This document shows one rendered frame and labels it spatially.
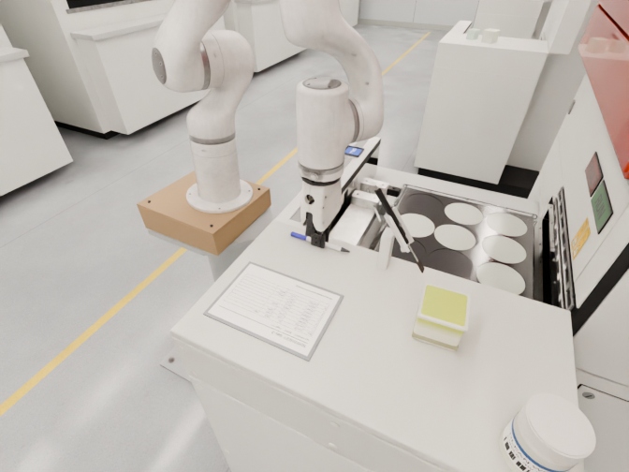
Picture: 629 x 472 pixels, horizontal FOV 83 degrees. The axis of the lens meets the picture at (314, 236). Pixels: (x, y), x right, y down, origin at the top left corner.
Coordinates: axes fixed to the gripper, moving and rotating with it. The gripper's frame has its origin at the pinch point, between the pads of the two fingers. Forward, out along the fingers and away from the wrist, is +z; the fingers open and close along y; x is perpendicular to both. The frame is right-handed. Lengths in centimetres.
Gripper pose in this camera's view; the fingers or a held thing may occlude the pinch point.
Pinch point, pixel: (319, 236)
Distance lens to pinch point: 75.9
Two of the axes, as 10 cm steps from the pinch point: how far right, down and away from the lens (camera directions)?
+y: 4.3, -5.8, 6.9
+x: -9.0, -2.8, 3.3
